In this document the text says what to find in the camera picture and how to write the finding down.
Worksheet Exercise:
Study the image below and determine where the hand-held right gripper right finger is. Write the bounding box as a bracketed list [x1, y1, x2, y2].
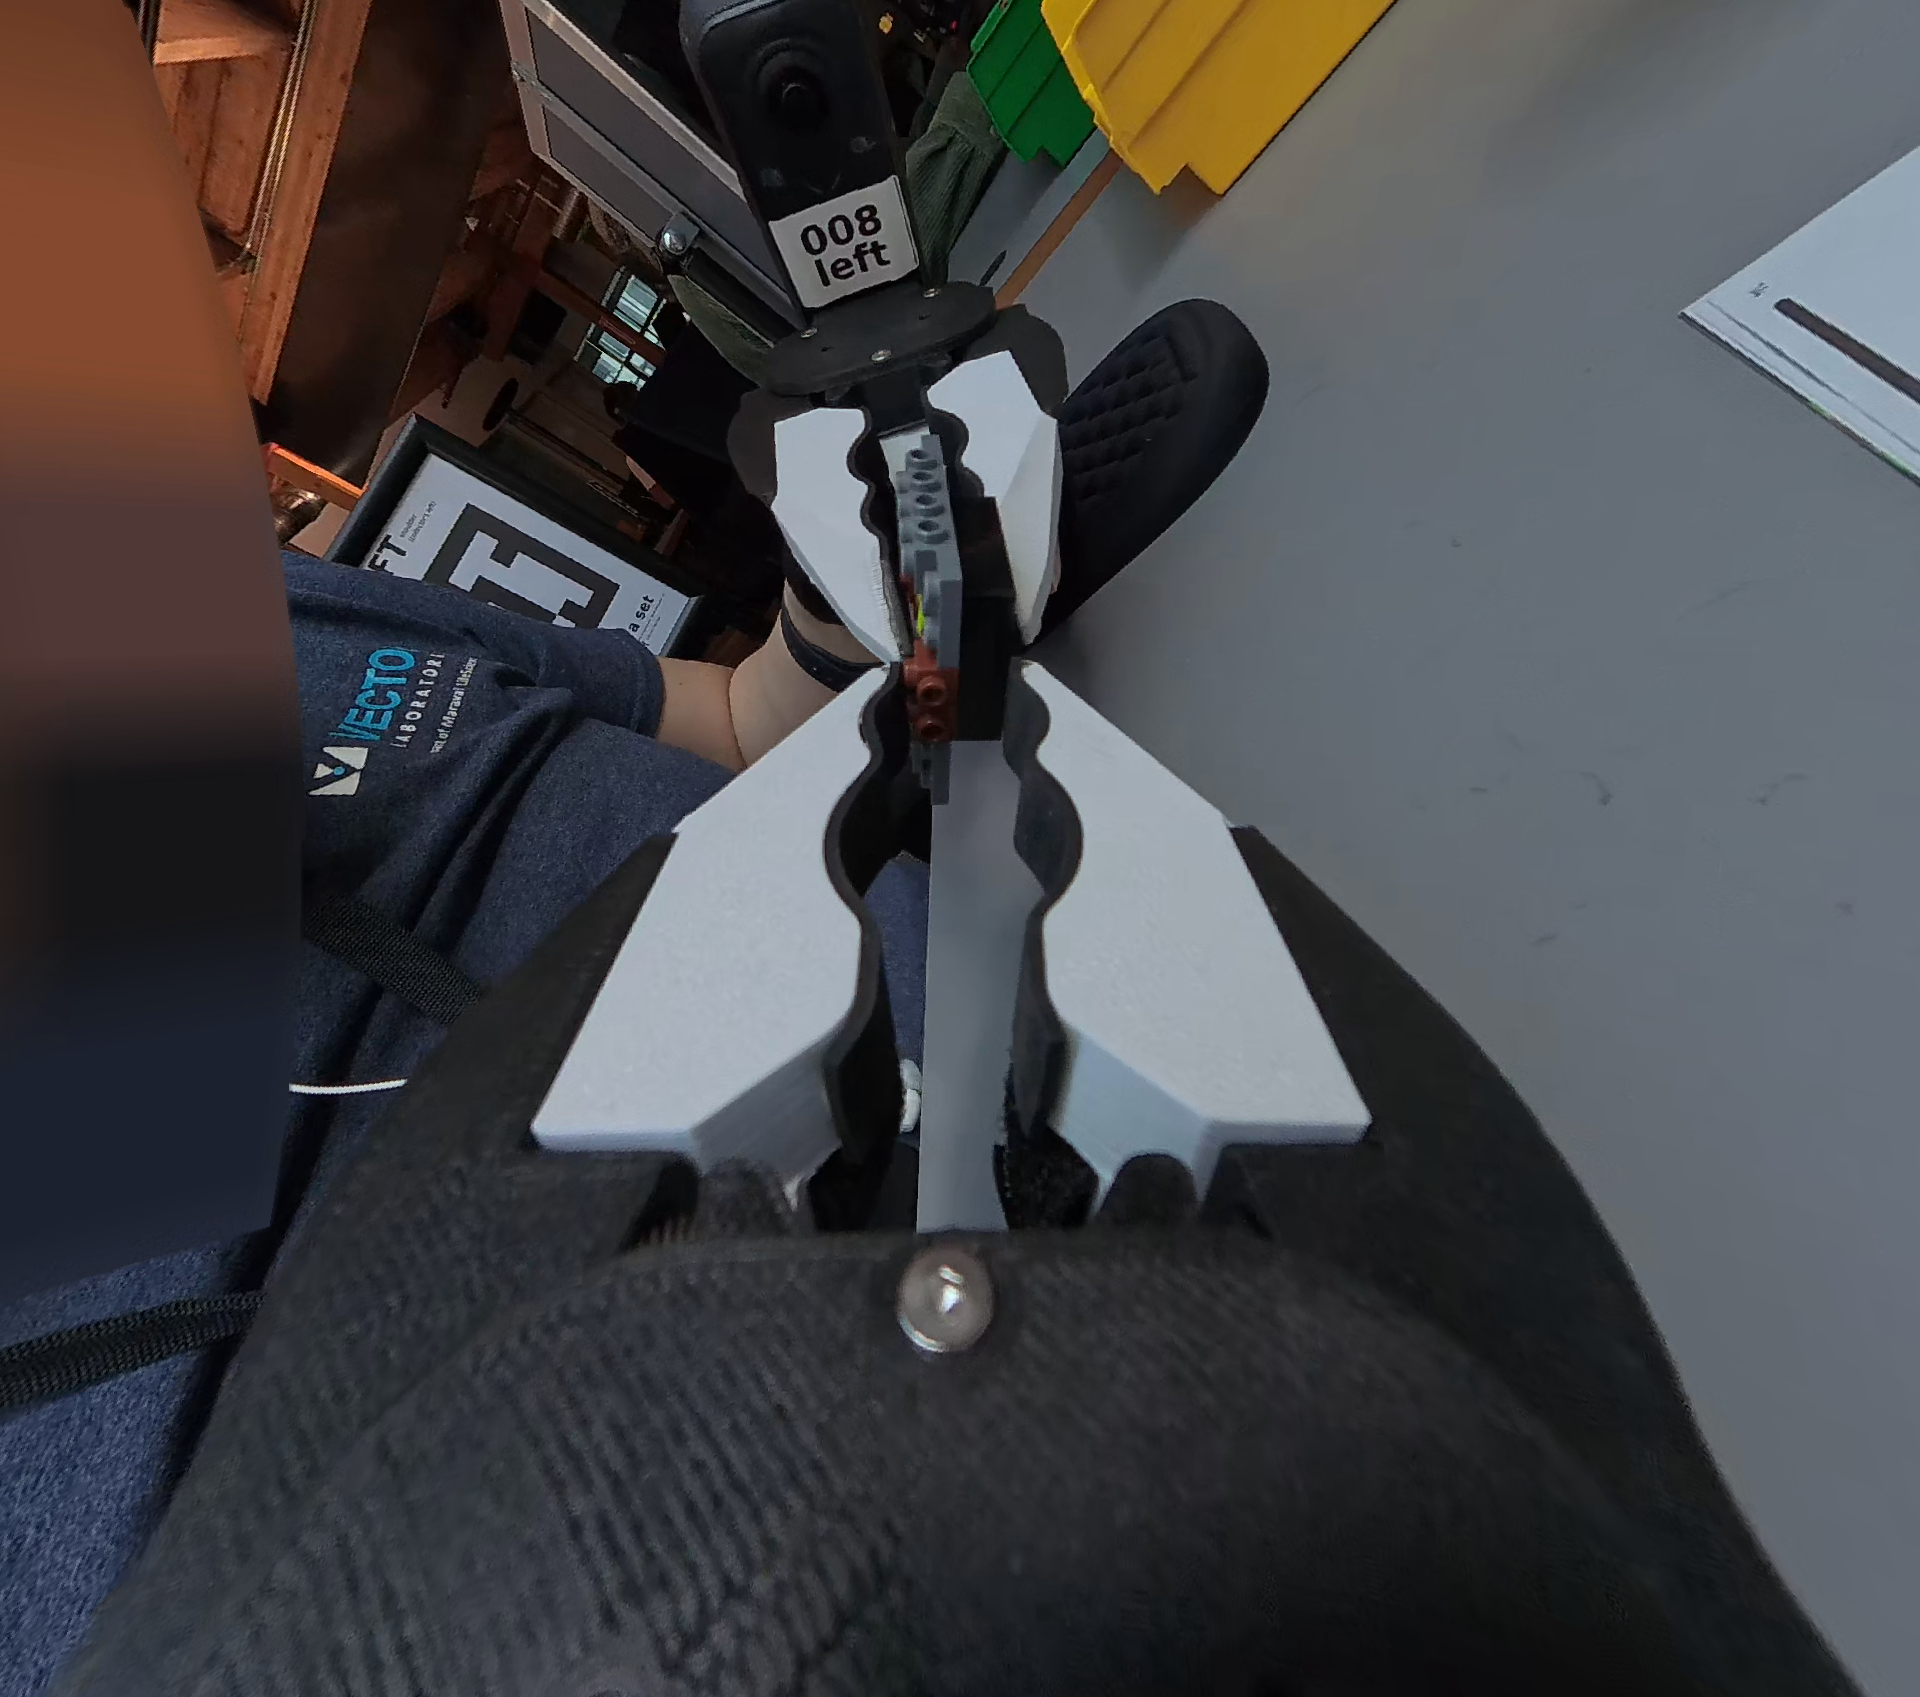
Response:
[1001, 659, 1375, 1203]

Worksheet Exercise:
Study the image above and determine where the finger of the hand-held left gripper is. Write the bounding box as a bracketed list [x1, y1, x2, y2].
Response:
[769, 401, 914, 666]
[931, 353, 1067, 649]

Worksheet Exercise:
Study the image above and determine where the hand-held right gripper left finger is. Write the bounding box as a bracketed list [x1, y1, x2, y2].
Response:
[532, 677, 920, 1211]

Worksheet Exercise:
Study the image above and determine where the grey brown toy brick assembly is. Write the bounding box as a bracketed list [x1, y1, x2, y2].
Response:
[886, 415, 1021, 807]

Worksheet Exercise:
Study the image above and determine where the person's left forearm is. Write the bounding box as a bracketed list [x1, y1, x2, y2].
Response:
[658, 656, 886, 774]

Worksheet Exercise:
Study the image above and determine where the grey desk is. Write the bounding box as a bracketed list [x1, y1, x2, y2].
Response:
[916, 0, 1920, 1697]

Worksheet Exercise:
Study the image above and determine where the black office chair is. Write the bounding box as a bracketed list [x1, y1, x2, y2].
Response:
[1031, 297, 1271, 682]

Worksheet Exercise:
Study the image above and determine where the black wristband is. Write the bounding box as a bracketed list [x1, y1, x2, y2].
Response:
[776, 597, 877, 692]

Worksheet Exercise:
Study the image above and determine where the olive green jacket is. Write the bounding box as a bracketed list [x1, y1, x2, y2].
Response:
[899, 68, 1009, 281]

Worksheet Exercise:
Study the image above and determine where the grey framed panel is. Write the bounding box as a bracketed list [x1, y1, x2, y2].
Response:
[484, 0, 803, 326]

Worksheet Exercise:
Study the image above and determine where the person in blue jeans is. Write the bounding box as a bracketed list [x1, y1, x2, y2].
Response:
[0, 549, 935, 1697]

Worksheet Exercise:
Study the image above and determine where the black and white framed poster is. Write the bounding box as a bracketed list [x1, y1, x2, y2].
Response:
[366, 415, 703, 666]

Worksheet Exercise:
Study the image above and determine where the brick building instruction booklet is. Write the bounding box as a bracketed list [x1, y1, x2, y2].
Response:
[1678, 138, 1920, 488]

